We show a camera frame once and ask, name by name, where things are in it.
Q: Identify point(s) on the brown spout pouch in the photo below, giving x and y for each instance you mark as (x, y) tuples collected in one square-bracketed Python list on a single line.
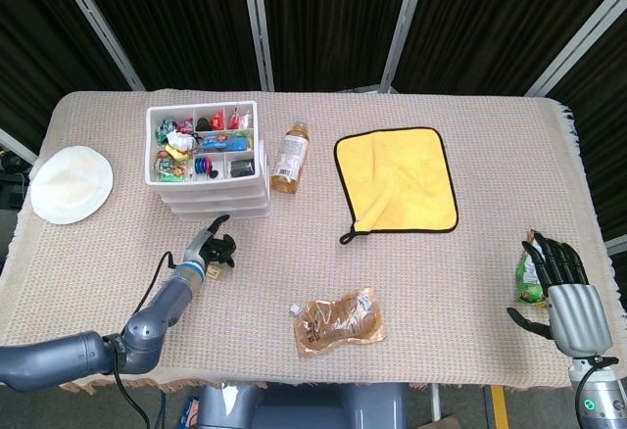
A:
[(338, 323)]

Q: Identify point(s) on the green snack packet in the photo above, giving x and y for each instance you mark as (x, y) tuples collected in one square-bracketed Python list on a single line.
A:
[(528, 277)]

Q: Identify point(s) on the blue wrapped packet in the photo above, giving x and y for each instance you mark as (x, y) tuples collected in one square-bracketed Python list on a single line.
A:
[(223, 143)]

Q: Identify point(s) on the grey robot torso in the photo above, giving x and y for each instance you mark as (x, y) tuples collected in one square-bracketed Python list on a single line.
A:
[(294, 407)]

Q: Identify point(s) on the amber tea bottle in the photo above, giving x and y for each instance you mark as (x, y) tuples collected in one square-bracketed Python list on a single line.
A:
[(290, 159)]

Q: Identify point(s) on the grey partition post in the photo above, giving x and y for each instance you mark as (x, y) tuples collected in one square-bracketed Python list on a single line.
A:
[(98, 22), (578, 43), (257, 22), (405, 22), (17, 147)]

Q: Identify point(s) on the pink candy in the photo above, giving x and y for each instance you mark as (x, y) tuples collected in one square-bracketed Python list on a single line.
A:
[(185, 127)]

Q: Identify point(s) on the beige woven tablecloth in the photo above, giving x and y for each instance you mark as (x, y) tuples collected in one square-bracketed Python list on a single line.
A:
[(441, 277)]

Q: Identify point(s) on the red candy piece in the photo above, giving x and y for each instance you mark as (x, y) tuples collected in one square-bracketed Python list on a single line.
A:
[(218, 121)]

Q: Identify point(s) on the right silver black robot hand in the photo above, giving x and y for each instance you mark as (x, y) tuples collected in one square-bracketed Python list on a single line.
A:
[(578, 316)]

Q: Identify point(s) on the white table leg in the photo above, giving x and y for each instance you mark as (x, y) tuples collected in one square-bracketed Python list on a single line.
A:
[(435, 399)]

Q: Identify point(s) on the green orange candy packet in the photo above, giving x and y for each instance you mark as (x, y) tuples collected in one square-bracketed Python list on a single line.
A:
[(170, 169)]

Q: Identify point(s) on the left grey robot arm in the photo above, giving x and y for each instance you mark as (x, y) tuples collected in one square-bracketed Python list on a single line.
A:
[(142, 331)]

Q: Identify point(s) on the white crumpled wrapper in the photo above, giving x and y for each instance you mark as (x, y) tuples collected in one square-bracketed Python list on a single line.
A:
[(178, 141)]

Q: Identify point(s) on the black plastic-wrapped packet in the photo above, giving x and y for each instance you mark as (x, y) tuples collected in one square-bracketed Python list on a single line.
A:
[(242, 168)]

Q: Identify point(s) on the white plastic drawer organizer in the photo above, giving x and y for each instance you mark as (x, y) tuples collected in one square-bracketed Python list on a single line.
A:
[(201, 183)]

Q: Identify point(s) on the yellow cloth with black trim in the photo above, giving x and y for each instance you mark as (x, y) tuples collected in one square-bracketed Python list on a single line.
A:
[(397, 179)]

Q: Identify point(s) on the red and white candy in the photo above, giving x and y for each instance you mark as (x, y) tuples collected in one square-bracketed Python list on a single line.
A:
[(239, 119)]

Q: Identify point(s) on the white paper plate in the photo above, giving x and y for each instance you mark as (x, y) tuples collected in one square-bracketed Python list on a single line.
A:
[(71, 184)]

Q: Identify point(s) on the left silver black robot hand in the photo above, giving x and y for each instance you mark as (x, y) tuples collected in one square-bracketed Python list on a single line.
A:
[(198, 248)]

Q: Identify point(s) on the blue package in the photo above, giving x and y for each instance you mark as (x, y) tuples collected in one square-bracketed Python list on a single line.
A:
[(190, 414)]

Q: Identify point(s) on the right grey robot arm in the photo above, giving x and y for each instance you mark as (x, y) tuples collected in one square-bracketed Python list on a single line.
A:
[(605, 399)]

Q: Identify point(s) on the yellow candy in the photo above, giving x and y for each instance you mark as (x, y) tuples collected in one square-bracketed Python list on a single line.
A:
[(177, 153)]

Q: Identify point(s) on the green yellow packet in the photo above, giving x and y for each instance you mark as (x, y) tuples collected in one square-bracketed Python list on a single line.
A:
[(250, 141)]

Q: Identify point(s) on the green candy wrapper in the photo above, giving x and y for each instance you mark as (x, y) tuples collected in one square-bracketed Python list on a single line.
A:
[(165, 131)]

